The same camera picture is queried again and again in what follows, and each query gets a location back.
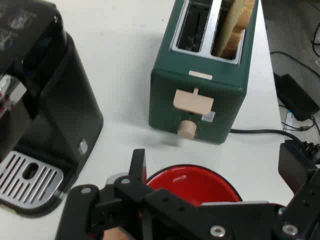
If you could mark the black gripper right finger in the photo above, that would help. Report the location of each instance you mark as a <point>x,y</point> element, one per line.
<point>307,200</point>

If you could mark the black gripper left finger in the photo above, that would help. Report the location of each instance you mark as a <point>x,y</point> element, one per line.
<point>135,195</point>

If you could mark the green two-slot toaster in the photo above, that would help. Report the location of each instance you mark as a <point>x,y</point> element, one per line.
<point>225,100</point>

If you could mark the red enamel bowl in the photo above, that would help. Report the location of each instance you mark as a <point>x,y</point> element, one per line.
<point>195,185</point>

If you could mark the white power strip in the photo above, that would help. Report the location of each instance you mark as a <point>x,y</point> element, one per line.
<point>288,120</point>

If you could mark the black power adapter brick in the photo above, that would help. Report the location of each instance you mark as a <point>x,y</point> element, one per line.
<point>297,97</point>

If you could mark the black coffee machine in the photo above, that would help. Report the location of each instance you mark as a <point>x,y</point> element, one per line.
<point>62,100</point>

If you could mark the silver drip tray grille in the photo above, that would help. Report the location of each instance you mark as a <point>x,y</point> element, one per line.
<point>15,185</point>

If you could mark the toasted bread slice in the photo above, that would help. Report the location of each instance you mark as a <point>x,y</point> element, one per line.
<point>237,20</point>

